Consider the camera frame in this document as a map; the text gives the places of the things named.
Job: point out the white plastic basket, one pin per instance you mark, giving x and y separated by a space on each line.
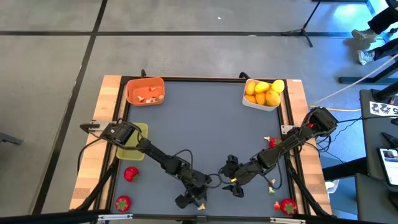
261 107

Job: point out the silver frame bracket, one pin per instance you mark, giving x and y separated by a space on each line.
115 216
287 221

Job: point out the green toy mushroom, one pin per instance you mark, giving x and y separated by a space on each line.
160 97
271 190

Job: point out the white object under table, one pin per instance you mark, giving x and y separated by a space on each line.
331 185

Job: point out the black corner post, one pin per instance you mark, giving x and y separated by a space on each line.
244 75
143 73

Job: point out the person's shoe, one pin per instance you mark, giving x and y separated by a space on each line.
365 57
363 33

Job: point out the person's leg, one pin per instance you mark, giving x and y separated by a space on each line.
387 49
384 20

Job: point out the yellow lemon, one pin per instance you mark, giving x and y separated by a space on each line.
277 86
262 87

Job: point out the grey furniture foot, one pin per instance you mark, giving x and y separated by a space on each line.
11 139

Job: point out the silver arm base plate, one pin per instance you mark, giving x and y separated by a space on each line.
102 124
286 128

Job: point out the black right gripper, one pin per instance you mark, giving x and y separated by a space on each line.
242 175

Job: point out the black tripod stand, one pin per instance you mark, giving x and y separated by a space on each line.
303 31

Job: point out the smartphone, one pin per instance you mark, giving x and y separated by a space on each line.
390 165

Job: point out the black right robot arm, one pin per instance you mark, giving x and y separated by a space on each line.
280 149

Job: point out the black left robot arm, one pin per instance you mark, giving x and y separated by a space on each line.
155 152

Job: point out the cream toy mushroom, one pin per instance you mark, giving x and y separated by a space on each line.
266 138
202 206

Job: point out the yellow-green plastic basket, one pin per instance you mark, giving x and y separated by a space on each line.
130 154

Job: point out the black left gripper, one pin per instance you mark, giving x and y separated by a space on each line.
197 183

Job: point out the black aluminium rig frame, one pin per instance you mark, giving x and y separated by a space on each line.
202 79

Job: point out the red strawberry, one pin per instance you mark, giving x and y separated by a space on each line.
288 206
130 173
274 142
123 204

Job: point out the orange plastic basket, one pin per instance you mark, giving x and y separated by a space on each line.
136 87

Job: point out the white marker sheet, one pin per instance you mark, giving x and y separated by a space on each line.
382 109

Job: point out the black desk leg frame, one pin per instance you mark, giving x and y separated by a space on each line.
367 80

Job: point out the dark grey desk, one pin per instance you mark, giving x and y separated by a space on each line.
373 140

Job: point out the wooden table side board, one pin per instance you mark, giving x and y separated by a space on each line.
311 180
93 174

